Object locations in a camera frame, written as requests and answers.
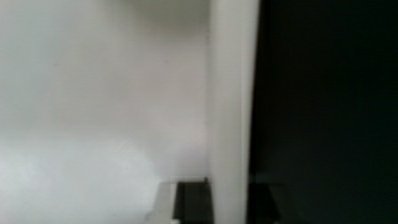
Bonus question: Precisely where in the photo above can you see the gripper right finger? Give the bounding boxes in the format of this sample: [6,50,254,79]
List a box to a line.
[247,183,297,224]

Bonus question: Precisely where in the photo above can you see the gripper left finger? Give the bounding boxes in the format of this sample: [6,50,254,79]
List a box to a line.
[155,181,212,224]

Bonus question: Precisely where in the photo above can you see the white square table top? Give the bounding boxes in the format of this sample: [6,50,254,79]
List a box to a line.
[0,0,260,224]

